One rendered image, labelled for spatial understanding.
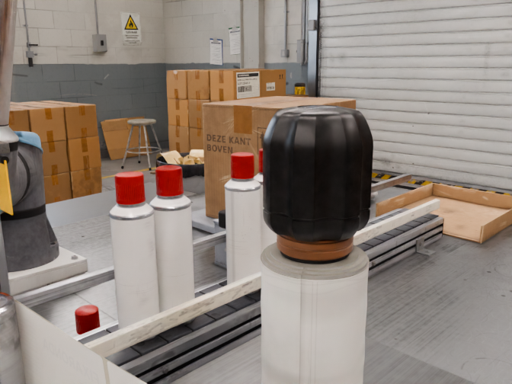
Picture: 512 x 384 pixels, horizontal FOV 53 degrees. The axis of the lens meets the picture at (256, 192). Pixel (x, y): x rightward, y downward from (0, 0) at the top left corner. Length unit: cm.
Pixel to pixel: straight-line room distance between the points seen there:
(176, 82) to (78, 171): 121
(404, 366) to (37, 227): 64
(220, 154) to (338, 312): 82
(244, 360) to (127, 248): 19
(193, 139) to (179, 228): 401
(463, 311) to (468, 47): 404
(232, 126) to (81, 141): 314
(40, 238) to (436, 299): 68
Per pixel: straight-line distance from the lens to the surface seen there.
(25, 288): 94
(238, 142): 112
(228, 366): 60
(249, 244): 73
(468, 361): 75
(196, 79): 453
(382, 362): 62
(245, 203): 71
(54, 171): 413
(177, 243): 64
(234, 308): 73
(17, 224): 95
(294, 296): 38
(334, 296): 38
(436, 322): 83
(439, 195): 154
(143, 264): 62
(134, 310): 64
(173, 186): 63
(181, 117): 471
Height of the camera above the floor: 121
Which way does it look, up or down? 14 degrees down
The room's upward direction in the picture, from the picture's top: straight up
